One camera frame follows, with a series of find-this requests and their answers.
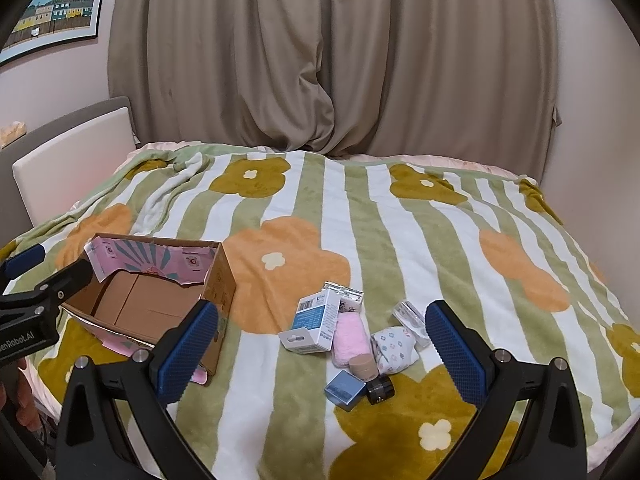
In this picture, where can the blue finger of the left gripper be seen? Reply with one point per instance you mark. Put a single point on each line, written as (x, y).
(17, 265)

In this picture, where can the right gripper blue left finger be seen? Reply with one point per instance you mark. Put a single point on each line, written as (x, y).
(93, 444)

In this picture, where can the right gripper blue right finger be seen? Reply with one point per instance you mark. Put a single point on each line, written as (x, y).
(550, 442)

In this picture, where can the white floral sock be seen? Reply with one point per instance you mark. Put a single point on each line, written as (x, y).
(394, 350)

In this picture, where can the clear plastic case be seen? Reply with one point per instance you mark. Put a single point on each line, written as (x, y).
(413, 320)

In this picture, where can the beige round jar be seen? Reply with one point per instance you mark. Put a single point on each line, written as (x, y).
(363, 367)

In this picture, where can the small blue box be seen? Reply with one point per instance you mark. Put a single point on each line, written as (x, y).
(345, 390)

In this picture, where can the pink fluffy cloth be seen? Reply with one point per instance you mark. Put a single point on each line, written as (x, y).
(350, 339)

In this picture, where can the white blue paper box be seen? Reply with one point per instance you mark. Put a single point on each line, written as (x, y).
(314, 324)

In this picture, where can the white tissue packet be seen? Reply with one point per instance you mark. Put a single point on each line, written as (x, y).
(350, 299)

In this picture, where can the person's left hand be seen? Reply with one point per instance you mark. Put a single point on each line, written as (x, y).
(26, 411)

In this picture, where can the white padded headboard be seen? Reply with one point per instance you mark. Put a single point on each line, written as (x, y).
(46, 171)

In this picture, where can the open cardboard box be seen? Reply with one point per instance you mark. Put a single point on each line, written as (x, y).
(143, 286)

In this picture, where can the small black jar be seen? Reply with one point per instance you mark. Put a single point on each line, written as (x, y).
(379, 389)

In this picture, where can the floral striped blanket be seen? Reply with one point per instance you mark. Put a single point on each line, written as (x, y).
(484, 241)

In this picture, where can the framed houses picture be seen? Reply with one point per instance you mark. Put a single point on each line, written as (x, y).
(47, 23)

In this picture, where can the beige curtain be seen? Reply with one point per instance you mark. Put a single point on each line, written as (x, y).
(470, 79)

